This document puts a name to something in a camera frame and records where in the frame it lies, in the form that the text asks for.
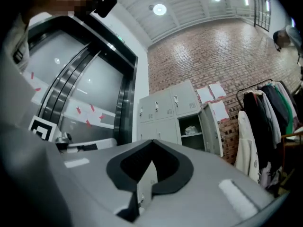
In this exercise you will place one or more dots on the grey metal locker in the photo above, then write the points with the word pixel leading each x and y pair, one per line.
pixel 165 126

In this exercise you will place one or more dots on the green garment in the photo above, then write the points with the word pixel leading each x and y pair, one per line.
pixel 287 113

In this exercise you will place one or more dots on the white item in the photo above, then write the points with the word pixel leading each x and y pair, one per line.
pixel 190 130

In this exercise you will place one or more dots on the light grey garment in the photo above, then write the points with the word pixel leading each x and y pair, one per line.
pixel 270 119

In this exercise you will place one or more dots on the green exit sign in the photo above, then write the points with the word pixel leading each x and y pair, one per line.
pixel 120 37

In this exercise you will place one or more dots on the black framed window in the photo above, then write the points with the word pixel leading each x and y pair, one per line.
pixel 262 11

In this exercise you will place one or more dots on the black head-worn camera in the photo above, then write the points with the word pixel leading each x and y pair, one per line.
pixel 106 6

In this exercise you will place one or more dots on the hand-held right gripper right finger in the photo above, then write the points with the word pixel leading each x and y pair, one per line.
pixel 201 185

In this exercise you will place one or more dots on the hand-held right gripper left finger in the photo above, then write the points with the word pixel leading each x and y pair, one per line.
pixel 59 185

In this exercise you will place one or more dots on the black long garment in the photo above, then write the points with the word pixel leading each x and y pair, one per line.
pixel 253 110

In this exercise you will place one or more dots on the smoke detector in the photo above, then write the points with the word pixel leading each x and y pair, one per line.
pixel 151 7

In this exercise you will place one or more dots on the wooden table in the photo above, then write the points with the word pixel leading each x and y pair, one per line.
pixel 293 135

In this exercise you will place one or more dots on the white paper sheet red tape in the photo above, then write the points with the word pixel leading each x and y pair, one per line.
pixel 30 86

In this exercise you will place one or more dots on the long white paper red tape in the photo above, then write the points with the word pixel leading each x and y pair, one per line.
pixel 94 113

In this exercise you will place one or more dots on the pale grey garment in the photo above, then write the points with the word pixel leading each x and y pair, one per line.
pixel 287 93

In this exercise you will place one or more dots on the cream coat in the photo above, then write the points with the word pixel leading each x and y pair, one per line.
pixel 246 145

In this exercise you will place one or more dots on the black jacket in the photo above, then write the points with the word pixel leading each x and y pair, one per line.
pixel 274 100

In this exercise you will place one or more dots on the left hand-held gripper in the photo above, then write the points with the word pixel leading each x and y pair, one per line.
pixel 42 128

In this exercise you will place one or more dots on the person's light grey shirt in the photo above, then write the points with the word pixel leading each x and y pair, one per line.
pixel 14 74

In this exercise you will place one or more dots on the pale pink garment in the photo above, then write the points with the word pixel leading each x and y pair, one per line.
pixel 268 174

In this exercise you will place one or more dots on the black clothes rack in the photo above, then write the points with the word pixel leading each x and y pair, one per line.
pixel 237 100

